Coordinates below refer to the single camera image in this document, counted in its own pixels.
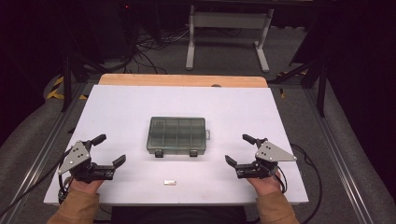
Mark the clear plastic compartment box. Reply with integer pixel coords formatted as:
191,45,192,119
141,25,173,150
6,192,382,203
146,116,211,159

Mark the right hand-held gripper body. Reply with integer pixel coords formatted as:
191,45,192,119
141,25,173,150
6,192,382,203
235,138,298,180

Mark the yellow black floor tape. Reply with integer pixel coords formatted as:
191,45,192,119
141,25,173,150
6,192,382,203
46,76,89,101

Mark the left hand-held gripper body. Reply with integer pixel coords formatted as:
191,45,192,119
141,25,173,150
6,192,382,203
58,138,115,184

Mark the person's right hand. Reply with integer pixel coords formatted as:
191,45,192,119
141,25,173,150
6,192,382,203
247,171,283,198

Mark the white table board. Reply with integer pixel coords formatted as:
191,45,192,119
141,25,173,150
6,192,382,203
43,84,310,207

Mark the person's left hand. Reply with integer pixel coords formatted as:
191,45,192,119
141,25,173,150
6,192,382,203
68,177,106,196

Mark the black tripod stand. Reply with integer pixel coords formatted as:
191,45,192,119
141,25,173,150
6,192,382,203
60,50,110,114
267,57,329,118

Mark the person's dark lap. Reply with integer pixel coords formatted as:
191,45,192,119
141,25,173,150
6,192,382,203
110,204,260,224

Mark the bundle of black floor cables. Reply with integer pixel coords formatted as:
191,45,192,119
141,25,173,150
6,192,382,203
102,26,191,76

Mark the hand-held gripper black cable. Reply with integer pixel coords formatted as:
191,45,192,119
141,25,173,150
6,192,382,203
273,143,323,224
0,148,74,218

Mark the wooden table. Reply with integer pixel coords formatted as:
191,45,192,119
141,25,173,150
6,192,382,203
98,73,269,89

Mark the aluminium floor rail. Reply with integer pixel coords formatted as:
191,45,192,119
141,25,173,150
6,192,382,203
303,88,376,224
0,82,98,224

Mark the right hand-held gripper black cable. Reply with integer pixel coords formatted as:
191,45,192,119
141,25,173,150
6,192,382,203
273,143,323,224

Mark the white metal stand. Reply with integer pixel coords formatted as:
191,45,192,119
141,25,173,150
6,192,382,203
185,4,275,73

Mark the left hand-held gripper black cable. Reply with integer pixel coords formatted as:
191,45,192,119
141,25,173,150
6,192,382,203
0,148,74,218

